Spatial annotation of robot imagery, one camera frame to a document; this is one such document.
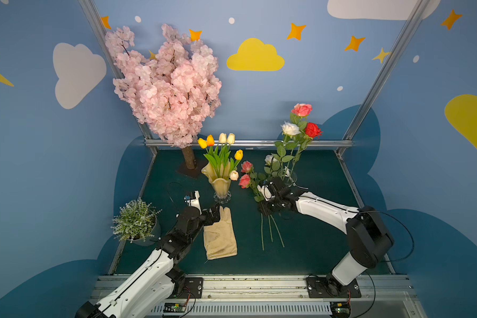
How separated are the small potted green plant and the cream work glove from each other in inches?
8.7

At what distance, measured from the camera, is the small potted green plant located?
734 mm

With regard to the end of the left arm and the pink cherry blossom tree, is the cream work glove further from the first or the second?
the pink cherry blossom tree
